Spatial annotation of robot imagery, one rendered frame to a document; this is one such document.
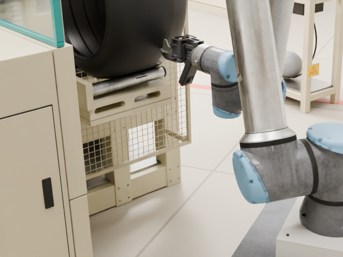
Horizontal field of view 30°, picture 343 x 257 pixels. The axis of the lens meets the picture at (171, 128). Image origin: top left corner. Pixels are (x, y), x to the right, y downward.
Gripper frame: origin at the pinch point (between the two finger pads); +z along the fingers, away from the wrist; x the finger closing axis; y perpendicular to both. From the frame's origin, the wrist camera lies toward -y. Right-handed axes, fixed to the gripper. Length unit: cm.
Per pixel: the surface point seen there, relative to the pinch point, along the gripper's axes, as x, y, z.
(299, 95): -192, -90, 104
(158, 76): -4.6, -12.6, 10.4
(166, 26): 0.3, 9.5, -2.5
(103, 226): -6, -102, 63
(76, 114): 65, 9, -53
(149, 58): 3.7, -2.8, 4.0
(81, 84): 28.8, -8.0, 9.3
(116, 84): 14.0, -11.6, 10.4
